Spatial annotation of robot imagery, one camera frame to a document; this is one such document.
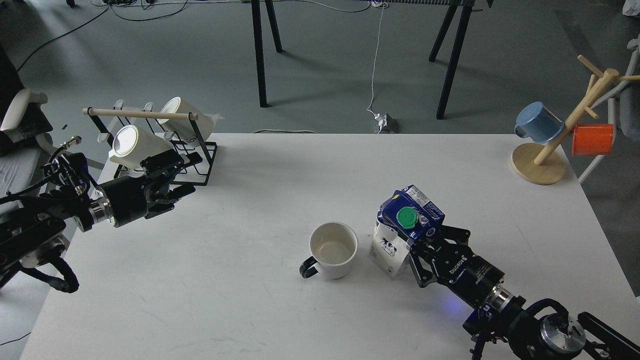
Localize white mug on rack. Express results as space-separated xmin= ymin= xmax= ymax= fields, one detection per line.
xmin=159 ymin=96 xmax=206 ymax=145
xmin=108 ymin=124 xmax=174 ymax=169

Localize black table legs left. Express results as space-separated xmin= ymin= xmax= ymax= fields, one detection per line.
xmin=249 ymin=0 xmax=284 ymax=109

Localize white mug with black handle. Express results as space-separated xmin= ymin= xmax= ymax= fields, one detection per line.
xmin=299 ymin=222 xmax=358 ymax=280

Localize white mug rear on rack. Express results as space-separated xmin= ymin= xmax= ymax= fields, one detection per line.
xmin=159 ymin=96 xmax=206 ymax=145

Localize grey office chair left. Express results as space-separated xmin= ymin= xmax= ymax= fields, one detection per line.
xmin=1 ymin=88 xmax=82 ymax=198

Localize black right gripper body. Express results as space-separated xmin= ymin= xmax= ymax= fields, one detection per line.
xmin=422 ymin=240 xmax=505 ymax=309

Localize blue mug on tree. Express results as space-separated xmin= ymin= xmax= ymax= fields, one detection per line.
xmin=513 ymin=101 xmax=565 ymax=144

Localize black floor cable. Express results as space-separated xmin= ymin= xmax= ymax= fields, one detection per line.
xmin=16 ymin=0 xmax=191 ymax=72

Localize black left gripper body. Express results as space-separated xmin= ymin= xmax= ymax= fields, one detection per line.
xmin=93 ymin=175 xmax=153 ymax=228

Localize black table legs right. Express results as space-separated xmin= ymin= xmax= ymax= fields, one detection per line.
xmin=428 ymin=0 xmax=475 ymax=120

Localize white power cable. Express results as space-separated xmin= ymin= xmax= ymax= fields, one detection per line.
xmin=366 ymin=0 xmax=389 ymax=121

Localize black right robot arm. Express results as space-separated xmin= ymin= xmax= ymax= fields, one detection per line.
xmin=399 ymin=225 xmax=640 ymax=360

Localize blue white milk carton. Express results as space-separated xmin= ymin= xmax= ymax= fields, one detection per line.
xmin=369 ymin=184 xmax=445 ymax=278

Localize wooden mug tree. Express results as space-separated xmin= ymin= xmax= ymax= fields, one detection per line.
xmin=510 ymin=54 xmax=633 ymax=186

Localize orange mug on tree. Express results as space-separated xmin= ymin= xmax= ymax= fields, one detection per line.
xmin=572 ymin=123 xmax=615 ymax=157

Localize grey power strip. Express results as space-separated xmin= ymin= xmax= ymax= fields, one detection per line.
xmin=374 ymin=112 xmax=400 ymax=134

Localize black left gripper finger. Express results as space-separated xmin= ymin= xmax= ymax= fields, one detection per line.
xmin=147 ymin=184 xmax=195 ymax=218
xmin=139 ymin=149 xmax=204 ymax=187

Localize white mug front on rack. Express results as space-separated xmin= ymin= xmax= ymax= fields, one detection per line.
xmin=108 ymin=124 xmax=174 ymax=169

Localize black table legs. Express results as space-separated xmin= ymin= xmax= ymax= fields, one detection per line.
xmin=428 ymin=0 xmax=475 ymax=120
xmin=249 ymin=0 xmax=284 ymax=109

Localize black wire mug rack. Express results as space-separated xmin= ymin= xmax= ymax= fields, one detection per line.
xmin=82 ymin=102 xmax=218 ymax=186

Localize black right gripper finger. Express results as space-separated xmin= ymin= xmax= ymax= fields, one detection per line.
xmin=408 ymin=240 xmax=441 ymax=289
xmin=435 ymin=225 xmax=471 ymax=251

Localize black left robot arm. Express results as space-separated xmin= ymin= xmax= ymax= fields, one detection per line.
xmin=0 ymin=136 xmax=202 ymax=293

